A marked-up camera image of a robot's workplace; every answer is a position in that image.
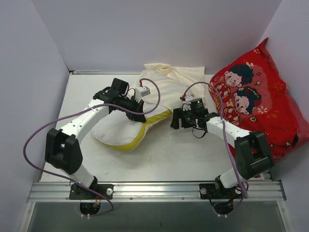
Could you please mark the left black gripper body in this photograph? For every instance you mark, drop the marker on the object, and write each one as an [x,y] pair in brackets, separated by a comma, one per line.
[139,110]

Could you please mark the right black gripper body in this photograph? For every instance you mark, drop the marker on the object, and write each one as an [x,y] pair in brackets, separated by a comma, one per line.
[181,118]

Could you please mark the white pillow yellow edge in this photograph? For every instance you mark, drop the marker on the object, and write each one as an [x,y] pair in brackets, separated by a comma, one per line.
[118,132]

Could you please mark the cream pillowcase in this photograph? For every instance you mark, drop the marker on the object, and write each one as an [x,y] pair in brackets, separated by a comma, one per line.
[172,83]

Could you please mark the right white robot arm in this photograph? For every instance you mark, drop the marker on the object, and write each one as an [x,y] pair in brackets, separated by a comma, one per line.
[249,151]

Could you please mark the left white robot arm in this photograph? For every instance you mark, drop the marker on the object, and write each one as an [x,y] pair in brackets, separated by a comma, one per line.
[62,148]

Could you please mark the red cartoon print bag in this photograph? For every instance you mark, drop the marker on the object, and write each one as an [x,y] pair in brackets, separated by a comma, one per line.
[252,96]

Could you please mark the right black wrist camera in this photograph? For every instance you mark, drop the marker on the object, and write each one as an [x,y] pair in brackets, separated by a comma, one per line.
[197,106]

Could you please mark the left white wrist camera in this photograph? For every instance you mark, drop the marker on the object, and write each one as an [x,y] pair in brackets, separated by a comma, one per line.
[141,92]

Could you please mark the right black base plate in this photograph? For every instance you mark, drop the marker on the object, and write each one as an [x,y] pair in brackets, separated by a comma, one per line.
[209,191]

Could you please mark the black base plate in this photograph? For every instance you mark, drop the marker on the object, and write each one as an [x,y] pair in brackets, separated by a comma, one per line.
[209,191]
[96,192]

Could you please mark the aluminium mounting rail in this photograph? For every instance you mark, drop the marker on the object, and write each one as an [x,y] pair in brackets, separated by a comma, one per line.
[122,192]

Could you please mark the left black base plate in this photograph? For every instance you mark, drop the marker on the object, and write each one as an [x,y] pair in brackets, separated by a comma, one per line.
[96,192]

